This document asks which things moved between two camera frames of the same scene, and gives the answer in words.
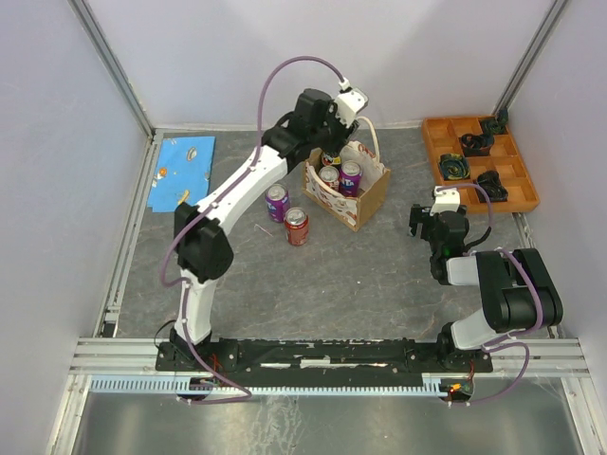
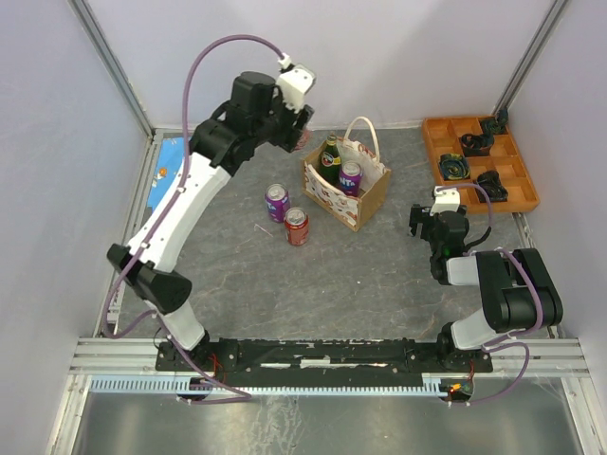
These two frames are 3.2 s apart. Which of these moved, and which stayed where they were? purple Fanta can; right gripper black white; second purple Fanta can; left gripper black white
Moved: left gripper black white
Stayed: right gripper black white; purple Fanta can; second purple Fanta can
